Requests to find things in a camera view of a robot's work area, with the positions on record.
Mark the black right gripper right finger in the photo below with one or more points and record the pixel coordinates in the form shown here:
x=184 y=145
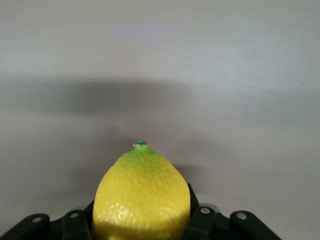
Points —
x=212 y=225

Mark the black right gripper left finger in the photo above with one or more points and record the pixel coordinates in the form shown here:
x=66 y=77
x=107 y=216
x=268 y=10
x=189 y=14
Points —
x=62 y=225

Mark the yellow lemon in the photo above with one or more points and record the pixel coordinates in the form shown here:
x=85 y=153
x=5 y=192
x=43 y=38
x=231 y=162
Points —
x=141 y=200

